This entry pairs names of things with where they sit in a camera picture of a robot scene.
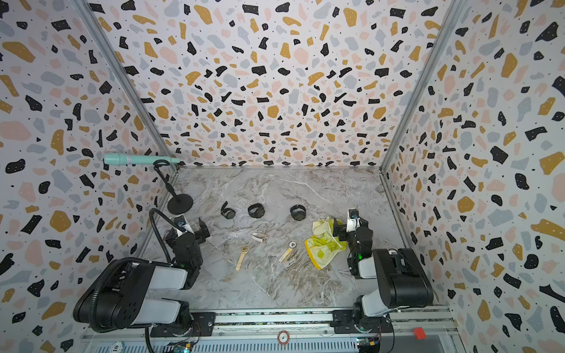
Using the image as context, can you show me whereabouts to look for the yellow green white cloth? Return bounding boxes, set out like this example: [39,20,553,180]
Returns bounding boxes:
[304,218,347,270]

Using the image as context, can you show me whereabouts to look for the black digital watch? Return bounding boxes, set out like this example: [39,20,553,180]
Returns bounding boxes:
[290,204,307,222]

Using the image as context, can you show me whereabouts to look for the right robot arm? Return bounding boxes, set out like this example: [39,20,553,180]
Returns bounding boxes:
[330,209,434,334]

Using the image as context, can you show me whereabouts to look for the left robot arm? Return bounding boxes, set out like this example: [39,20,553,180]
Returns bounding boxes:
[73,216,210,336]

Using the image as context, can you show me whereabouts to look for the black watch left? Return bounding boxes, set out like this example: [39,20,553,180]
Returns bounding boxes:
[221,202,236,219]

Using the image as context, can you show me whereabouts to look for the black watch middle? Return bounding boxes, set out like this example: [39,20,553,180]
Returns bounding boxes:
[247,203,266,219]

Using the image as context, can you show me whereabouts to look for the black microphone stand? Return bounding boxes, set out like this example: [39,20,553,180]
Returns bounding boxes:
[153,159,194,216]

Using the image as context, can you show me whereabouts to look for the red tag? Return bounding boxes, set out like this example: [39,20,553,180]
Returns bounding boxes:
[413,327,427,340]

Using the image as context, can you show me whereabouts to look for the red white round sticker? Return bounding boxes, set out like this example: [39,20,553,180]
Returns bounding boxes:
[277,330,290,346]

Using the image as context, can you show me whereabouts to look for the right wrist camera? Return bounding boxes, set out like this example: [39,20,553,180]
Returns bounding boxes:
[347,209,360,232]

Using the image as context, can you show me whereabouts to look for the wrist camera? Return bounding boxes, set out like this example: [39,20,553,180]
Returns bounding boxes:
[347,209,360,232]
[174,215,194,235]

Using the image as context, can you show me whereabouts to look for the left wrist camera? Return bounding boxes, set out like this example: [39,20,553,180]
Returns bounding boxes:
[174,215,194,235]

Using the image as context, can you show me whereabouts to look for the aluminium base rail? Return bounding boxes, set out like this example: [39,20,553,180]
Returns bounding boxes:
[77,306,465,352]

